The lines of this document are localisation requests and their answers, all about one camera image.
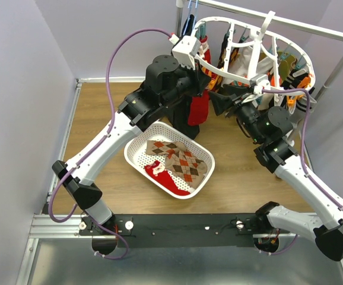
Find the white perforated plastic basket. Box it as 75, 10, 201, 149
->
124, 121, 215, 200

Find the aluminium rail frame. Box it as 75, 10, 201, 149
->
17, 77, 343, 285

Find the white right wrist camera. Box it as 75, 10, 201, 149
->
243, 74, 271, 104

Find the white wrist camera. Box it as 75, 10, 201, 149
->
171, 36, 201, 70
243, 74, 271, 104

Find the beige argyle sock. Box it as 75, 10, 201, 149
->
145, 140, 208, 189

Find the red santa bear sock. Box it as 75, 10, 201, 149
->
144, 160, 190, 196

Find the dark argyle hanging sock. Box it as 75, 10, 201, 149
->
217, 32, 243, 78

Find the white round clip hanger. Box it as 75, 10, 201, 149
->
192, 11, 316, 91

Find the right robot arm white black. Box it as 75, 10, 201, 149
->
209, 91, 343, 261

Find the red hanging sock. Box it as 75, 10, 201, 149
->
199, 36, 211, 64

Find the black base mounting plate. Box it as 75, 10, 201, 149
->
79, 213, 291, 249

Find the grey striped hanging sock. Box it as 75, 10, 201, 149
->
288, 96, 307, 129

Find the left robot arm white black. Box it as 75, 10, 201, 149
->
52, 55, 210, 235

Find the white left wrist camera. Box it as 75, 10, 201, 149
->
171, 36, 201, 70

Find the white orange hanging sock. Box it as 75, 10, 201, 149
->
228, 46, 274, 78

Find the white drying rack frame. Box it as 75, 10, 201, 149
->
174, 0, 343, 140

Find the black sock on blue hanger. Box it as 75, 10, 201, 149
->
181, 14, 196, 37

